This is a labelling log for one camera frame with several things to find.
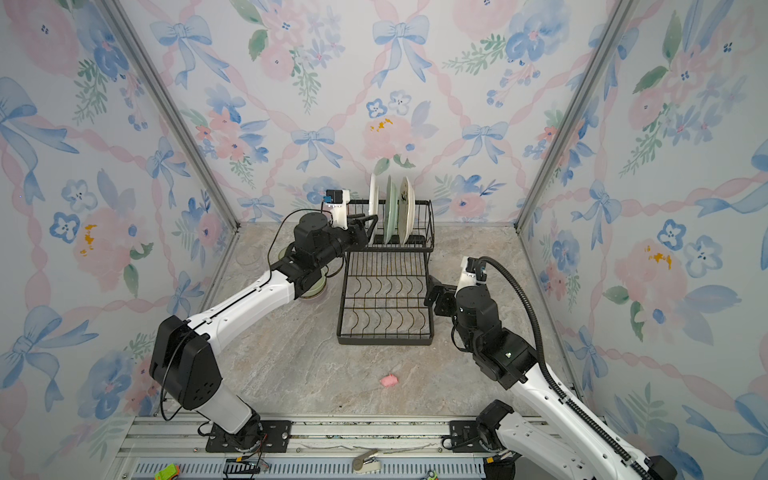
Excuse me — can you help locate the black corrugated cable hose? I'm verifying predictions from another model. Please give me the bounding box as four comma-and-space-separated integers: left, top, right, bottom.
476, 256, 655, 480

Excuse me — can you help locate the black wire dish rack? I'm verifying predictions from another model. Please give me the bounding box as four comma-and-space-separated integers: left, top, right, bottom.
336, 200, 435, 346

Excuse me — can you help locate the pink eraser piece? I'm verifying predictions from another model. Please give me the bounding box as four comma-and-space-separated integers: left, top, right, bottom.
380, 374, 399, 388

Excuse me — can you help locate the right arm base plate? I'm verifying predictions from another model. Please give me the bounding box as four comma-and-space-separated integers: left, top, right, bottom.
441, 420, 507, 455

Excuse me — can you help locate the aluminium corner post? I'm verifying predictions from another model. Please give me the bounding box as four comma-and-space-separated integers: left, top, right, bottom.
95, 0, 240, 231
514, 0, 636, 235

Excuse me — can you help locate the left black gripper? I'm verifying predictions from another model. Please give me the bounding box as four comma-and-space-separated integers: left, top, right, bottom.
316, 213, 378, 274

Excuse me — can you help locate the cream patterned plate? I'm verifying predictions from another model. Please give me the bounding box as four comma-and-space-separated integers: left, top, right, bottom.
397, 177, 416, 246

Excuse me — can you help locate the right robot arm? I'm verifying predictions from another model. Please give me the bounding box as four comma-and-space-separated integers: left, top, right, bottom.
424, 277, 678, 479

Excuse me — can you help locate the left aluminium corner post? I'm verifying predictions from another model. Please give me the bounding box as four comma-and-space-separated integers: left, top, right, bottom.
95, 0, 240, 231

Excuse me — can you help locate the aluminium rail frame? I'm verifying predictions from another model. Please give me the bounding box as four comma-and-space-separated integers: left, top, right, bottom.
113, 413, 631, 480

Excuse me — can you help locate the light green ceramic bowl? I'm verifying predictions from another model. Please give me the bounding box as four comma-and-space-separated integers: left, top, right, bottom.
301, 267, 328, 299

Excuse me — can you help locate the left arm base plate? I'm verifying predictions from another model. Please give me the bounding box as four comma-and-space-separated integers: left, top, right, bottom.
205, 420, 292, 454

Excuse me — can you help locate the white floral plate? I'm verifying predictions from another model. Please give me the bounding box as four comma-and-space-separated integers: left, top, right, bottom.
368, 174, 379, 245

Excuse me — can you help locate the right aluminium corner post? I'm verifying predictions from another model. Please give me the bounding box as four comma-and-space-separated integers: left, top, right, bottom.
514, 0, 636, 235

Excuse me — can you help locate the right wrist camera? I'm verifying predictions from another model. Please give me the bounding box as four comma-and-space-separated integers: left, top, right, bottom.
456, 256, 487, 291

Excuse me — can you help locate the pale green plate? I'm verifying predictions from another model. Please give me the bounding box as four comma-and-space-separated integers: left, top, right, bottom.
383, 176, 399, 245

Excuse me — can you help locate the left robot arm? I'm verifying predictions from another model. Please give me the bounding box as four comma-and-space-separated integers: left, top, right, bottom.
149, 210, 378, 452

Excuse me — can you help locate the green yellow small toy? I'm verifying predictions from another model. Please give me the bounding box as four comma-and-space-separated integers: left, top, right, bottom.
154, 463, 181, 480

